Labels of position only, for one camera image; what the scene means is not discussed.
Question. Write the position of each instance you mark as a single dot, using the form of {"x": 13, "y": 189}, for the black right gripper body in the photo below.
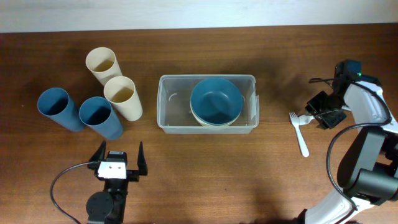
{"x": 323, "y": 111}

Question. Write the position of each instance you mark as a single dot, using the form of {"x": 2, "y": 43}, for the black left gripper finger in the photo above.
{"x": 141, "y": 161}
{"x": 97, "y": 157}

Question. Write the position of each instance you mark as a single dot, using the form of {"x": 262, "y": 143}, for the blue bowl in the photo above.
{"x": 216, "y": 100}

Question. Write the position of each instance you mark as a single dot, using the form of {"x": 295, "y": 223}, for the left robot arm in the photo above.
{"x": 108, "y": 205}

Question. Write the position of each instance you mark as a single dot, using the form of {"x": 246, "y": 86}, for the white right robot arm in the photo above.
{"x": 367, "y": 174}

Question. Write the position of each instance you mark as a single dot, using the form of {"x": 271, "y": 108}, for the clear plastic storage container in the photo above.
{"x": 174, "y": 114}

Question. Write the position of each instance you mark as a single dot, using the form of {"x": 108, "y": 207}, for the white plastic spoon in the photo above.
{"x": 305, "y": 119}

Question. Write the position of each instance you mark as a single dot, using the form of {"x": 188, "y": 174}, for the white plastic fork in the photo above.
{"x": 302, "y": 145}

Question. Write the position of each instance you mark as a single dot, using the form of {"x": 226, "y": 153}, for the blue cup right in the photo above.
{"x": 97, "y": 113}

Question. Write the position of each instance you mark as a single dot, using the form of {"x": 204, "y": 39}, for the blue cup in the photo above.
{"x": 56, "y": 104}
{"x": 97, "y": 113}

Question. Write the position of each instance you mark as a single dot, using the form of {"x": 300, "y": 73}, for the cream cup front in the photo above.
{"x": 122, "y": 94}

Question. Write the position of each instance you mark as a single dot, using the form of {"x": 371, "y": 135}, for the cream cup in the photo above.
{"x": 103, "y": 64}
{"x": 122, "y": 94}

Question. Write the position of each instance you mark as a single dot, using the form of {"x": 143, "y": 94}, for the blue cup left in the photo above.
{"x": 56, "y": 104}

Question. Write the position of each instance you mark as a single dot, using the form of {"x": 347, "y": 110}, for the cream cup rear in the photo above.
{"x": 103, "y": 64}

